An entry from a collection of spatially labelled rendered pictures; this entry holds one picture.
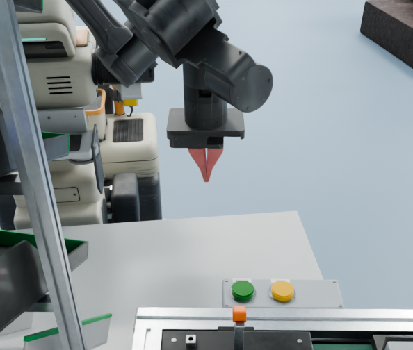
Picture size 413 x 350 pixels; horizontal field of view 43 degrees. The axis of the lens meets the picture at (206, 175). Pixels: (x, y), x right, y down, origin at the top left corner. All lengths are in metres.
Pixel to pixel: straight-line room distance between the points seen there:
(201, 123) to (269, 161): 2.34
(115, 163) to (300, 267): 0.73
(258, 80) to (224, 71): 0.04
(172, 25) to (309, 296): 0.56
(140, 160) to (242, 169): 1.37
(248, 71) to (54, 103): 0.74
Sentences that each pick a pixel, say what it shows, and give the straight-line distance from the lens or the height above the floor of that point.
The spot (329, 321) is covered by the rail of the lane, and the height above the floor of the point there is 0.96.
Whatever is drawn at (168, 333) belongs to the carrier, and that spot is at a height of 0.97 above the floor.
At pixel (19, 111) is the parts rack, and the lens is 0.45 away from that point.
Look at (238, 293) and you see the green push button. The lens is 0.93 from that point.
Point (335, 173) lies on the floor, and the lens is 2.98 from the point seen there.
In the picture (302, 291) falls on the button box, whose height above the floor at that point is 0.96.
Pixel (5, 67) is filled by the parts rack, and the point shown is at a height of 1.50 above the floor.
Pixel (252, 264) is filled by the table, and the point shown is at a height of 0.86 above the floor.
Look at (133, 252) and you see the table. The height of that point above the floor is 0.86.
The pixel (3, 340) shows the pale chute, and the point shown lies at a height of 1.08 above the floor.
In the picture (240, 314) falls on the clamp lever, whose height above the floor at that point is 1.07.
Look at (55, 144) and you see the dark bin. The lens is 0.57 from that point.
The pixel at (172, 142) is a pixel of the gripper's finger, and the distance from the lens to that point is 0.68.
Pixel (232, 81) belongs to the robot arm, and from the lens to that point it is 0.57.
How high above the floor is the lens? 1.67
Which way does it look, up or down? 35 degrees down
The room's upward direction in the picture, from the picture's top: straight up
